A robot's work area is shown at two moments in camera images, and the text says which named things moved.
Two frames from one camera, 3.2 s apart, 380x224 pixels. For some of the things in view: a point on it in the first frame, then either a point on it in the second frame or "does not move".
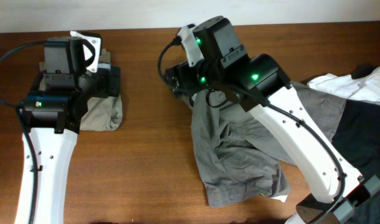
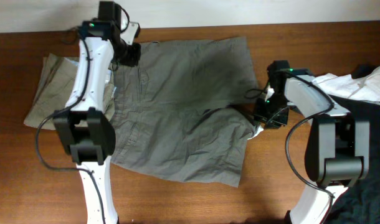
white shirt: [374, 88] does not move
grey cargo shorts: [239, 160] -> [182, 109]
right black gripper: [176, 72] -> [269, 122]
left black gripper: [106, 82] -> [133, 59]
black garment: [362, 135] does not move
